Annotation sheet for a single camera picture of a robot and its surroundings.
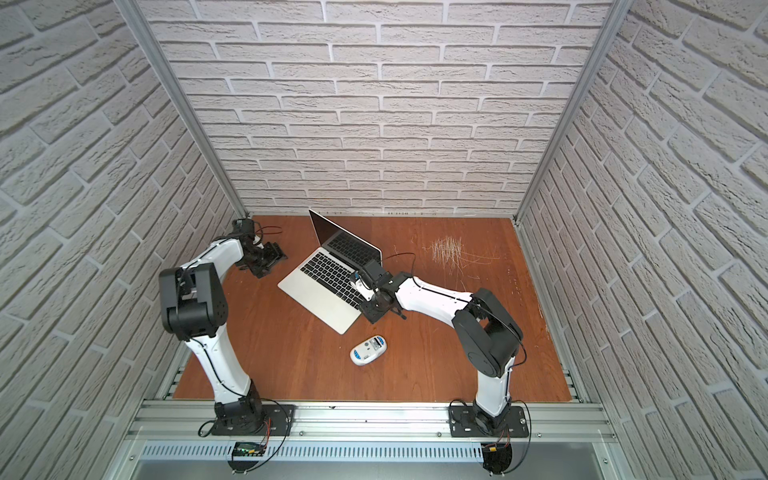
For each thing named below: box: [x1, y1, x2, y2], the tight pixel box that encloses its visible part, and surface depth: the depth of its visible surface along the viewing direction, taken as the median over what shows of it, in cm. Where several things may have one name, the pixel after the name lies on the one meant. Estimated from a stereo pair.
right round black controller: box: [481, 442, 512, 475], surface depth 71 cm
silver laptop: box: [278, 209, 384, 335], surface depth 102 cm
